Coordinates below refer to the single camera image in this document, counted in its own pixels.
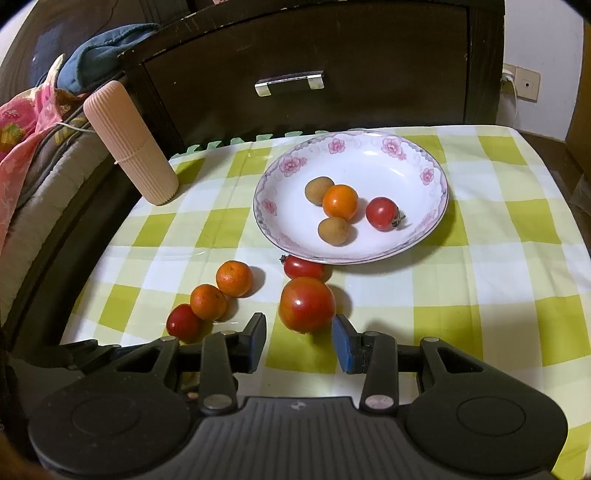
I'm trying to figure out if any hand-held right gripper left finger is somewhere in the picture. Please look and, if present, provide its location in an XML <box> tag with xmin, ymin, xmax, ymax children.
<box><xmin>111</xmin><ymin>313</ymin><xmax>269</xmax><ymax>412</ymax></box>

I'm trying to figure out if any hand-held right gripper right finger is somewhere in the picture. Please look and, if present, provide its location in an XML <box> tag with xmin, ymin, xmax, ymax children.
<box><xmin>331</xmin><ymin>314</ymin><xmax>485</xmax><ymax>412</ymax></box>

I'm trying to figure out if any large red tomato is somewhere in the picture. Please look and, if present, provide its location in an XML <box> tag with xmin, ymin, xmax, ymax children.
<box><xmin>278</xmin><ymin>276</ymin><xmax>337</xmax><ymax>333</ymax></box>

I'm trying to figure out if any small orange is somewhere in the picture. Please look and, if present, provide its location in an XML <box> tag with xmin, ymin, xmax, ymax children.
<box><xmin>189</xmin><ymin>284</ymin><xmax>228</xmax><ymax>321</ymax></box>
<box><xmin>216</xmin><ymin>260</ymin><xmax>254</xmax><ymax>298</ymax></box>

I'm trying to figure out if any red cherry tomato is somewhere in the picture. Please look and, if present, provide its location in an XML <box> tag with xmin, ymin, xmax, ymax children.
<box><xmin>166</xmin><ymin>303</ymin><xmax>201</xmax><ymax>343</ymax></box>

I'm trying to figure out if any small red tomato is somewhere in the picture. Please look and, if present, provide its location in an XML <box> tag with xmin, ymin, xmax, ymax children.
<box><xmin>279</xmin><ymin>254</ymin><xmax>326</xmax><ymax>281</ymax></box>

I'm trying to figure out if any brown longan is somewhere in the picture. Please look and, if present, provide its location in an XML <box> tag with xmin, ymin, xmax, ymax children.
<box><xmin>305</xmin><ymin>176</ymin><xmax>335</xmax><ymax>206</ymax></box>
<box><xmin>318</xmin><ymin>217</ymin><xmax>350</xmax><ymax>247</ymax></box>

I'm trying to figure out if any cherry tomato with green stem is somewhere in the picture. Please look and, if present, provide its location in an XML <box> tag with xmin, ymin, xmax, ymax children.
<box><xmin>366</xmin><ymin>196</ymin><xmax>406</xmax><ymax>232</ymax></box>

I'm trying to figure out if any large orange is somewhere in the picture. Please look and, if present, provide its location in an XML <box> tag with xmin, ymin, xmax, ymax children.
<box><xmin>322</xmin><ymin>184</ymin><xmax>359</xmax><ymax>221</ymax></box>

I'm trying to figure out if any white floral bowl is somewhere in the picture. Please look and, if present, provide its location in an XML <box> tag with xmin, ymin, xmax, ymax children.
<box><xmin>253</xmin><ymin>130</ymin><xmax>450</xmax><ymax>265</ymax></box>

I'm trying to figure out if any green checked tablecloth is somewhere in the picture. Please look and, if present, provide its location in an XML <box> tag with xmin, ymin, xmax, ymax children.
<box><xmin>60</xmin><ymin>124</ymin><xmax>591</xmax><ymax>480</ymax></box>

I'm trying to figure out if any grey brown quilt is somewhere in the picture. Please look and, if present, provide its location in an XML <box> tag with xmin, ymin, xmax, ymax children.
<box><xmin>0</xmin><ymin>92</ymin><xmax>121</xmax><ymax>319</ymax></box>

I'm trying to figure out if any green foam mat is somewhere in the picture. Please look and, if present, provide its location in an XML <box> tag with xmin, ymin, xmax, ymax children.
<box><xmin>180</xmin><ymin>129</ymin><xmax>333</xmax><ymax>155</ymax></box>

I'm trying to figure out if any pink ribbed cylinder case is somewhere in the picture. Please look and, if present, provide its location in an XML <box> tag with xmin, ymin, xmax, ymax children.
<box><xmin>83</xmin><ymin>80</ymin><xmax>180</xmax><ymax>206</ymax></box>

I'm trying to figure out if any pink floral cloth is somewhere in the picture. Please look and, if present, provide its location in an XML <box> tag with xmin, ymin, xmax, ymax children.
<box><xmin>0</xmin><ymin>55</ymin><xmax>88</xmax><ymax>250</ymax></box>

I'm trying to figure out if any dark wooden drawer cabinet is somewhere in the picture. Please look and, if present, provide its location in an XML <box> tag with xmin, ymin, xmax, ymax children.
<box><xmin>117</xmin><ymin>0</ymin><xmax>506</xmax><ymax>148</ymax></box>

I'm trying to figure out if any blue cloth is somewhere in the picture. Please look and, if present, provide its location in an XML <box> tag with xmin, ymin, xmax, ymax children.
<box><xmin>58</xmin><ymin>23</ymin><xmax>160</xmax><ymax>93</ymax></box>

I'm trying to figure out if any dark wooden bed frame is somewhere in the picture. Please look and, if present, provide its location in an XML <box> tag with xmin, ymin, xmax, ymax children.
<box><xmin>0</xmin><ymin>0</ymin><xmax>185</xmax><ymax>356</ymax></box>

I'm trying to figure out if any white cord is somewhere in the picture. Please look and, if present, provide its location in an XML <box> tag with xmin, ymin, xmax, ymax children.
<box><xmin>55</xmin><ymin>121</ymin><xmax>134</xmax><ymax>163</ymax></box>

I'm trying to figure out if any metal drawer handle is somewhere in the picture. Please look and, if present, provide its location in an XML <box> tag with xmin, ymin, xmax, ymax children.
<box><xmin>254</xmin><ymin>70</ymin><xmax>325</xmax><ymax>97</ymax></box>

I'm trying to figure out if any white charger cable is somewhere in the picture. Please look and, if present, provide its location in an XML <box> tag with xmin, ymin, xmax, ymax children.
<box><xmin>505</xmin><ymin>78</ymin><xmax>520</xmax><ymax>127</ymax></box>

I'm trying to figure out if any beige wall socket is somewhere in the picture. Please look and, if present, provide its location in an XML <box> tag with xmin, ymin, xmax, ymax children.
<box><xmin>502</xmin><ymin>64</ymin><xmax>541</xmax><ymax>103</ymax></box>

